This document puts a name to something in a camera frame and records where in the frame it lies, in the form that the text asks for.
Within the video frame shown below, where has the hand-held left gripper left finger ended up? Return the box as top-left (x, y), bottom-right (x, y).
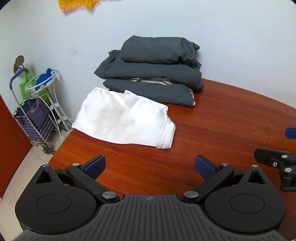
top-left (35, 155), bottom-right (120, 205)

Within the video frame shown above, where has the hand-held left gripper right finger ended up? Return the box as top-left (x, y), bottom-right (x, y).
top-left (181, 155), bottom-right (266, 205)

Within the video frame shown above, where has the white satin shirt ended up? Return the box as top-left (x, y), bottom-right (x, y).
top-left (72, 87), bottom-right (176, 149)

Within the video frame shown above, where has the white metal stand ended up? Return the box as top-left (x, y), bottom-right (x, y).
top-left (24, 70), bottom-right (70, 141)

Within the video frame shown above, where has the shopping trolley with purple bag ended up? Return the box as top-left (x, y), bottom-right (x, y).
top-left (9, 68), bottom-right (70, 155)

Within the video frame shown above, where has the red wooden door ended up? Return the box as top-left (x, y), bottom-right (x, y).
top-left (0, 95), bottom-right (31, 200)

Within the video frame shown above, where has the dark grey folded garment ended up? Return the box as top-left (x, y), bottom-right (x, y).
top-left (103, 78), bottom-right (196, 107)
top-left (94, 49), bottom-right (204, 92)
top-left (120, 35), bottom-right (200, 65)

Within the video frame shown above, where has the white floral basin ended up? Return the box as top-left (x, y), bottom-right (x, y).
top-left (25, 70), bottom-right (56, 93)

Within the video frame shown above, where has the blue cloth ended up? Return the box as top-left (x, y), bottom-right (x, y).
top-left (35, 68), bottom-right (55, 85)

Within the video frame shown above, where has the green bag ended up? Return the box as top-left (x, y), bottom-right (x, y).
top-left (19, 72), bottom-right (50, 105)

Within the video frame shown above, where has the brown round wall hook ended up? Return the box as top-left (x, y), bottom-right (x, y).
top-left (13, 55), bottom-right (25, 73)

